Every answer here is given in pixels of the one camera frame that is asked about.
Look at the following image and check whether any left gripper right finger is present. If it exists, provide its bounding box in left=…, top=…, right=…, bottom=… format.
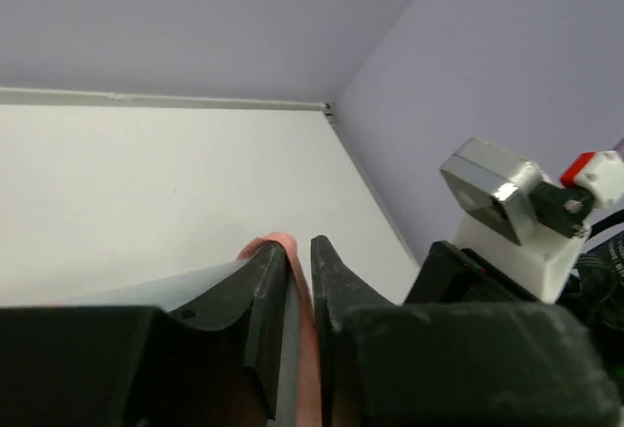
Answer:
left=311, top=236, right=623, bottom=426

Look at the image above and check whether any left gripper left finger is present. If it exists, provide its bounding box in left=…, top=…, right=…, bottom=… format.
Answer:
left=1, top=242, right=288, bottom=426

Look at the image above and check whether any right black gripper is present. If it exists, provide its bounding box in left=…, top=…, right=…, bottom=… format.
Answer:
left=405, top=240, right=623, bottom=378

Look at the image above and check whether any orange blue checked pillowcase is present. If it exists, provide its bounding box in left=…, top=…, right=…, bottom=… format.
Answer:
left=61, top=233, right=322, bottom=426

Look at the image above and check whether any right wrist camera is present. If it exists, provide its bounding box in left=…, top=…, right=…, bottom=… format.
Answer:
left=440, top=138, right=623, bottom=303

